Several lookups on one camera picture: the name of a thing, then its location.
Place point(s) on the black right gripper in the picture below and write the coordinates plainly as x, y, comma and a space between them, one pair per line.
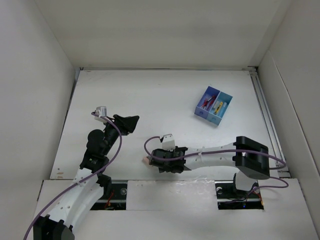
163, 169

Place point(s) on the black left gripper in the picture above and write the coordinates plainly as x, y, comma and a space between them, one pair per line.
126, 124

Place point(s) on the pink white correction tape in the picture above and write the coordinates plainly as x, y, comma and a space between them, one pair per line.
146, 161

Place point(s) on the red pen thin slanted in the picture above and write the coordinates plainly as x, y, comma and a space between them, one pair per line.
205, 103

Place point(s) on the grey eraser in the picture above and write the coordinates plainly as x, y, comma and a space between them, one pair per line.
215, 105

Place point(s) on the red pen white cap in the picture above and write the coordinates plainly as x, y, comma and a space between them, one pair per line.
211, 100

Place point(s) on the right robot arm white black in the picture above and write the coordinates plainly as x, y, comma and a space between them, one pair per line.
250, 157

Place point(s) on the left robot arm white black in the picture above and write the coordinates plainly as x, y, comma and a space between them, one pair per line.
89, 183

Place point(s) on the blue two-compartment container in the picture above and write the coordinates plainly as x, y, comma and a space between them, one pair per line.
207, 113

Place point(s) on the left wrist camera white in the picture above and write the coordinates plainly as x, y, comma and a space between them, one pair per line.
100, 113

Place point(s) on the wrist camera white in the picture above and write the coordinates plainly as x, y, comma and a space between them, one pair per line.
100, 113
168, 142

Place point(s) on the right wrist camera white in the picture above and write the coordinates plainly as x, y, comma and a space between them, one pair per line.
168, 142

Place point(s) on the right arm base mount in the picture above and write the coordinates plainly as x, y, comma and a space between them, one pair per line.
230, 198

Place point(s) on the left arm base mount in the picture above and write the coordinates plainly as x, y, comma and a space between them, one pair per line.
115, 201

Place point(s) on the aluminium rail right side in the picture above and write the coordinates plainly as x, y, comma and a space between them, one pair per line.
272, 134

